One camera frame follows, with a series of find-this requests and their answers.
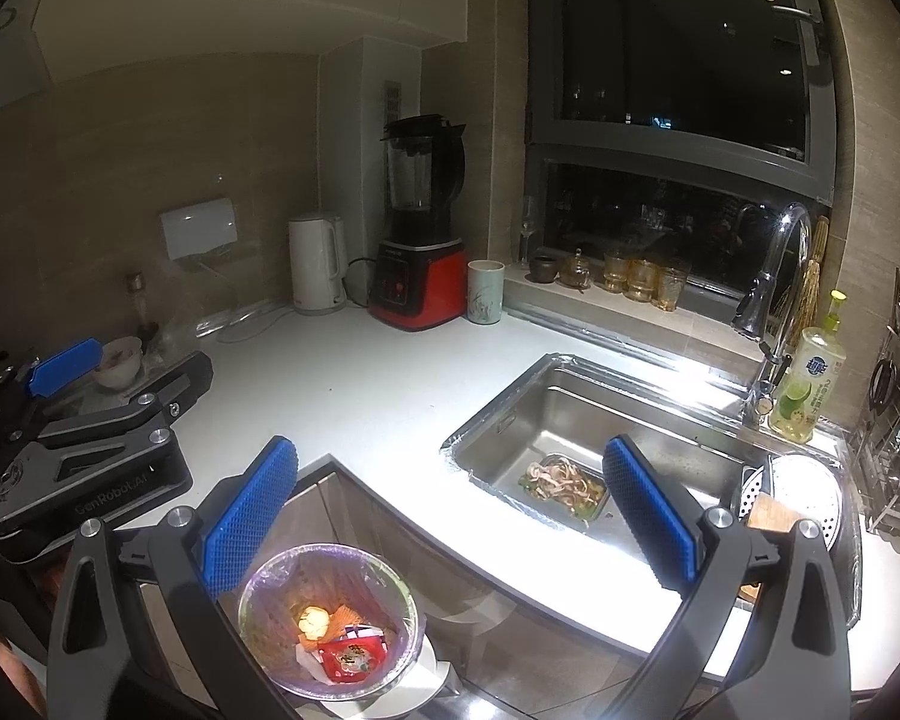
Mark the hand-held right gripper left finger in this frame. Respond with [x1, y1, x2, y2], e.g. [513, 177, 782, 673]
[45, 435, 301, 720]

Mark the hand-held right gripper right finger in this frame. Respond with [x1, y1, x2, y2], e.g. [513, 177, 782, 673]
[602, 433, 852, 720]

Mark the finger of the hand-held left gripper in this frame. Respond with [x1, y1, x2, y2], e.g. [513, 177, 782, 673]
[34, 350, 215, 458]
[0, 339, 98, 451]

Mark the round bin with purple bag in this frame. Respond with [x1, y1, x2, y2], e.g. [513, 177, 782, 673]
[238, 544, 462, 720]

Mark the red snack packet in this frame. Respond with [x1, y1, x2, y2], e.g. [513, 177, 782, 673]
[319, 631, 385, 683]

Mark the person's left forearm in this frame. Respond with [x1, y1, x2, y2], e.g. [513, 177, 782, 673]
[0, 615, 50, 720]

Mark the white bowl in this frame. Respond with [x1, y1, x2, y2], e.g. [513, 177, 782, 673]
[94, 337, 145, 391]

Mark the glass bottle with metal cap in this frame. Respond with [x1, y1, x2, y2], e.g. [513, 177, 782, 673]
[126, 270, 158, 346]

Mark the wooden cutting board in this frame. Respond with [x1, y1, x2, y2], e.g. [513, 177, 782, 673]
[739, 499, 800, 601]

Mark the steel sink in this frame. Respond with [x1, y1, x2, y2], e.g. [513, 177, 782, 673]
[441, 352, 863, 627]

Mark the perforated steel steamer plate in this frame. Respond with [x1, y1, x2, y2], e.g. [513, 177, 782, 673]
[731, 454, 845, 548]

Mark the white electric kettle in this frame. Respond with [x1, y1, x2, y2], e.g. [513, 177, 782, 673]
[289, 212, 348, 314]

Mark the dish soap bottle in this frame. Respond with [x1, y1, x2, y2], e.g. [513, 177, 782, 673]
[769, 291, 848, 442]

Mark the amber glass cup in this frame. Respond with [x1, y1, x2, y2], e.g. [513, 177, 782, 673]
[626, 259, 661, 302]
[604, 251, 635, 293]
[656, 266, 692, 312]

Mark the chrome faucet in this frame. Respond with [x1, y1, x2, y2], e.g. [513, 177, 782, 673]
[731, 202, 815, 425]

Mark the metal dish rack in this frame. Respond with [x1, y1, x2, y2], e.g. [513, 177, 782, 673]
[844, 255, 900, 533]

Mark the black and red blender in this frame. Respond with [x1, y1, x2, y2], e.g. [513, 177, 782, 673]
[367, 114, 470, 332]

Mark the white mug with plant print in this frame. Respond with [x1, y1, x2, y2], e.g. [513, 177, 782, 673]
[466, 260, 505, 325]

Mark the wine glass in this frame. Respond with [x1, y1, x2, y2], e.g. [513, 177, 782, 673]
[520, 195, 539, 267]

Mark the window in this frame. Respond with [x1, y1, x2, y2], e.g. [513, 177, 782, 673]
[526, 0, 837, 301]

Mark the white wall socket box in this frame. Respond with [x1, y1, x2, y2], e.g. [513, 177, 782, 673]
[159, 197, 237, 260]

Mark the white wall cabinet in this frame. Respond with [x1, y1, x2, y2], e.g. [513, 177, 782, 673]
[34, 0, 470, 83]

